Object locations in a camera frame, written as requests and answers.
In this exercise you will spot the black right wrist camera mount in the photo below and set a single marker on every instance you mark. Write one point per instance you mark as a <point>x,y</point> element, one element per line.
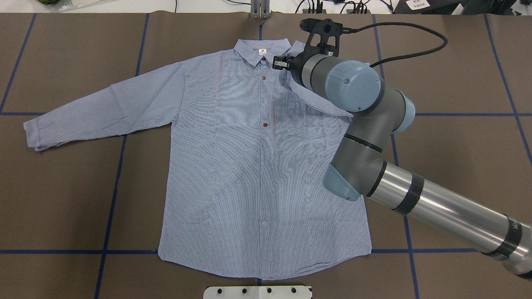
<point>324,37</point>

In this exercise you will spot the aluminium frame post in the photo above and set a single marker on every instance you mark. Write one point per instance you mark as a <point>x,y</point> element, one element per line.
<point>260,9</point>

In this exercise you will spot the green folded cloth pouch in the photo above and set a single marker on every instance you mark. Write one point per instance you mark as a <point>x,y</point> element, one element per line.
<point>48,2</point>

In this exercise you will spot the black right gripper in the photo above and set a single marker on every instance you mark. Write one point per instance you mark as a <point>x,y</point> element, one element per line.
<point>296,63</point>

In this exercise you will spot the light blue striped shirt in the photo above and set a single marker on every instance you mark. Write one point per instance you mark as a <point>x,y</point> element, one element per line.
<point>249,149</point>

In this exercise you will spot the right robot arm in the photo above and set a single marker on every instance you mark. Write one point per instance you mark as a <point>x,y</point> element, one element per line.
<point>367,163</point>

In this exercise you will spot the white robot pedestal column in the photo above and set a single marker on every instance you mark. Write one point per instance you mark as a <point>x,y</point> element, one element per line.
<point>259,292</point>

